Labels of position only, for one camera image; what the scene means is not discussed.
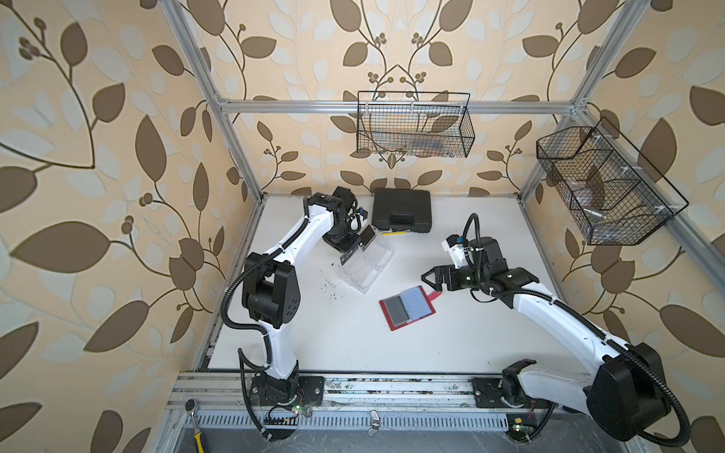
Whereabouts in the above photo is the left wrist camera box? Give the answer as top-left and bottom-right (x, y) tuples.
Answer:
(332, 186), (358, 213)

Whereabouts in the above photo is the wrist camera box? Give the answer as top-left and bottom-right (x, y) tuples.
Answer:
(470, 237), (508, 279)
(332, 186), (358, 213)

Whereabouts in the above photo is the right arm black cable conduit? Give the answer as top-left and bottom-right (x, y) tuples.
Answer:
(461, 212), (692, 448)

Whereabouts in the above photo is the black wire basket right wall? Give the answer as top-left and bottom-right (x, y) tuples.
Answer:
(536, 117), (689, 247)

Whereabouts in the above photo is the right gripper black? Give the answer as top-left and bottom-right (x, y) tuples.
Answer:
(421, 263), (488, 291)

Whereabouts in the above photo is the black plastic tool case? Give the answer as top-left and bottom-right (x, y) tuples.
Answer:
(371, 188), (432, 233)

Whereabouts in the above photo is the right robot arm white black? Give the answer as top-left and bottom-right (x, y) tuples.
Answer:
(421, 265), (691, 447)

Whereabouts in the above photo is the red leather card holder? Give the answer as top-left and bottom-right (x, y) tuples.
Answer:
(379, 286), (442, 331)

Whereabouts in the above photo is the yellow handled ratchet tool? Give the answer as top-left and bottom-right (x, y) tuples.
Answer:
(185, 398), (205, 453)

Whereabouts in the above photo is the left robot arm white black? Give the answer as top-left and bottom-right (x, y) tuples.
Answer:
(235, 186), (367, 398)

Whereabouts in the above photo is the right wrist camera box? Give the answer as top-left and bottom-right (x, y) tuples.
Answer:
(470, 237), (508, 279)

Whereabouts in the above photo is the clear plastic organizer box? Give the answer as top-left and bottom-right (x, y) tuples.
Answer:
(337, 236), (395, 294)

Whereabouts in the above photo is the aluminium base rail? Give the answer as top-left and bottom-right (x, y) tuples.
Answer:
(152, 370), (647, 453)

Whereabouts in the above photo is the black wire basket wall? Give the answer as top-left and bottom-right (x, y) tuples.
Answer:
(356, 90), (476, 158)
(536, 117), (689, 247)

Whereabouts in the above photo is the black wire basket back wall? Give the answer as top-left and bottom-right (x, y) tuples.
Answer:
(356, 90), (476, 158)

